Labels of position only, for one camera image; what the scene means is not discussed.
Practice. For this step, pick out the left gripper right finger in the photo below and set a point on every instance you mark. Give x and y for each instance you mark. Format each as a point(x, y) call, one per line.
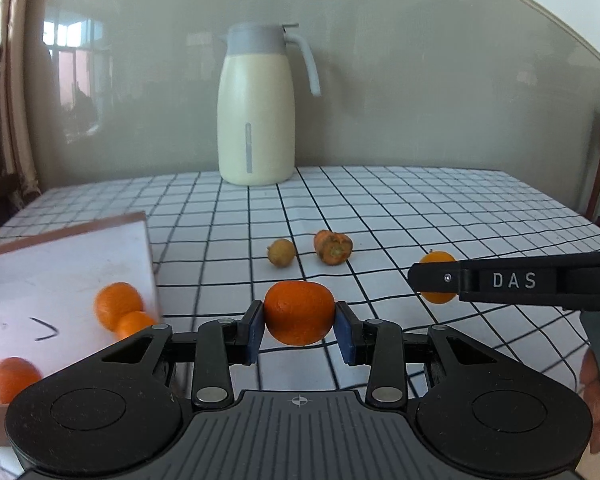
point(387, 349)

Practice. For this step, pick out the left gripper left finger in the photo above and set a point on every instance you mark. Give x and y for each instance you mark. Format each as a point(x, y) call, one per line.
point(211, 350)

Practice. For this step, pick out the orange tangerine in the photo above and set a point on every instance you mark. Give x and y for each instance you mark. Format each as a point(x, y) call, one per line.
point(132, 323)
point(434, 277)
point(299, 313)
point(16, 374)
point(115, 301)

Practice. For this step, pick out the person right hand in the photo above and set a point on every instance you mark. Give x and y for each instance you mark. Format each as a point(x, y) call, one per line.
point(590, 381)

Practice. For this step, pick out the checkered white tablecloth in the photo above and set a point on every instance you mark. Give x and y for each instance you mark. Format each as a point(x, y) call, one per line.
point(300, 411)

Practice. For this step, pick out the small brown kiwi fruit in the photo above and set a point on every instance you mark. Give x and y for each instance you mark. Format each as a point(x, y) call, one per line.
point(281, 253)

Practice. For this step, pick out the shrivelled orange fruit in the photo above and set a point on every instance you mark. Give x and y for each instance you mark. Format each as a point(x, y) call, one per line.
point(332, 248)

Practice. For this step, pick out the white cardboard box tray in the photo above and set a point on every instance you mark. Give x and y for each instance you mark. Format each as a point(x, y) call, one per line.
point(48, 286)

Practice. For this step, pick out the cream thermos jug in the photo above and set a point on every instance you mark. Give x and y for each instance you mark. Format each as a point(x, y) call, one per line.
point(255, 112)

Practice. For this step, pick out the beige curtain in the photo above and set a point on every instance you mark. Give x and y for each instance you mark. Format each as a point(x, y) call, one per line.
point(15, 145)

